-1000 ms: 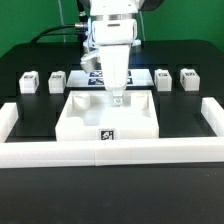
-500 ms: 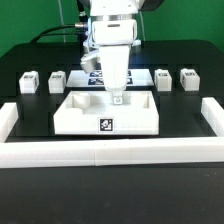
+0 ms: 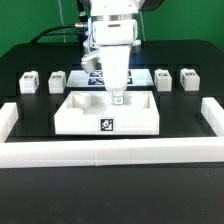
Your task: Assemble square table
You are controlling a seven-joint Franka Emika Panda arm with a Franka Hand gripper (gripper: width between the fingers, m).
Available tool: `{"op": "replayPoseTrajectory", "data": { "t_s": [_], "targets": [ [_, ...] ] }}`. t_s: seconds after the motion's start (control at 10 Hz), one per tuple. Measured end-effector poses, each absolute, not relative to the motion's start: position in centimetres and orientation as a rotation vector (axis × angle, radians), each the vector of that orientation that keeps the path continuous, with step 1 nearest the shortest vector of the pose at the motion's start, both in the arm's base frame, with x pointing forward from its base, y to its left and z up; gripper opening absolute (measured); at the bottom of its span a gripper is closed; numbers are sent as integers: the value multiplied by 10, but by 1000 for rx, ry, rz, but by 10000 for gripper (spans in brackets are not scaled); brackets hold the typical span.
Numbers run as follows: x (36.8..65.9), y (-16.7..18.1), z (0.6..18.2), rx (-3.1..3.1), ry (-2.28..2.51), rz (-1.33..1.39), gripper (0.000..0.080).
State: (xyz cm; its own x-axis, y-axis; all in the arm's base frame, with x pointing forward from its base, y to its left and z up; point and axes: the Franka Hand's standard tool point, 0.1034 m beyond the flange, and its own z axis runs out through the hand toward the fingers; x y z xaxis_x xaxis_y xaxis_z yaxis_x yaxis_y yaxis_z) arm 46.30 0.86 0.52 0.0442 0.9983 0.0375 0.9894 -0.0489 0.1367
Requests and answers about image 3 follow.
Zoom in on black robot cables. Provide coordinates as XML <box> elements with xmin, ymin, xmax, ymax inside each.
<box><xmin>30</xmin><ymin>0</ymin><xmax>90</xmax><ymax>44</ymax></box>

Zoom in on white marker sheet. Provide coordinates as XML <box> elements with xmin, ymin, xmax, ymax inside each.
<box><xmin>66</xmin><ymin>69</ymin><xmax>154</xmax><ymax>88</ymax></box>

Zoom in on white U-shaped obstacle fence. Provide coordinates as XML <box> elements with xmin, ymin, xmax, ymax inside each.
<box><xmin>0</xmin><ymin>102</ymin><xmax>224</xmax><ymax>168</ymax></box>

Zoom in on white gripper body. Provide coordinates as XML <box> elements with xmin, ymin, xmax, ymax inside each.
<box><xmin>81</xmin><ymin>19</ymin><xmax>138</xmax><ymax>91</ymax></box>

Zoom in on white square table top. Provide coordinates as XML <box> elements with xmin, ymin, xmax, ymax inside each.
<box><xmin>54</xmin><ymin>91</ymin><xmax>160</xmax><ymax>135</ymax></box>

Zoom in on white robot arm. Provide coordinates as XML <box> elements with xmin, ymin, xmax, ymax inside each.
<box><xmin>81</xmin><ymin>0</ymin><xmax>165</xmax><ymax>104</ymax></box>

